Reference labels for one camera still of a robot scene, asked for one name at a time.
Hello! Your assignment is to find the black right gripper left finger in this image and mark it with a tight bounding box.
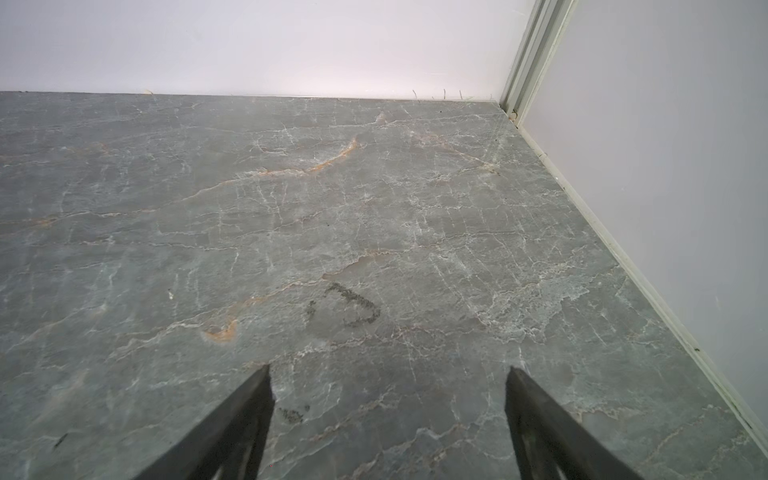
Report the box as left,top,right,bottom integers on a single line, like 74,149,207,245
137,365,275,479

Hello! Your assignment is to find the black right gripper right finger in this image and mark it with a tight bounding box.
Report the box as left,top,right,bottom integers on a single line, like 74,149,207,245
505,367,640,480

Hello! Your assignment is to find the aluminium frame corner post right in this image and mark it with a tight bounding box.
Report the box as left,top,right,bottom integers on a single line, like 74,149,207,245
499,0,579,126

